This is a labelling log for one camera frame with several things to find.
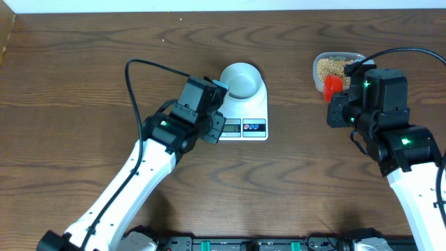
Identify red measuring scoop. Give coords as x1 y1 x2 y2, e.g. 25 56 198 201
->
323 75 344 103

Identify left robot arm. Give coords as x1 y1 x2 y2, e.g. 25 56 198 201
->
37 100 226 251

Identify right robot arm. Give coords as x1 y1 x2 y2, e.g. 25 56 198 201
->
327 63 445 250

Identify white digital kitchen scale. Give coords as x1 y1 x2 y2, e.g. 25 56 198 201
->
219 80 268 141

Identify white round bowl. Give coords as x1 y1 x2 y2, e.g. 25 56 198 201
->
220 63 262 100

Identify pile of soybeans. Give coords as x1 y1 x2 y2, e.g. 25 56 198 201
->
316 59 353 86

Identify clear plastic container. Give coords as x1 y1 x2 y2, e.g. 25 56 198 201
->
313 52 365 93

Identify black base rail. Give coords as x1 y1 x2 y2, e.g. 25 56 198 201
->
121 236 417 251

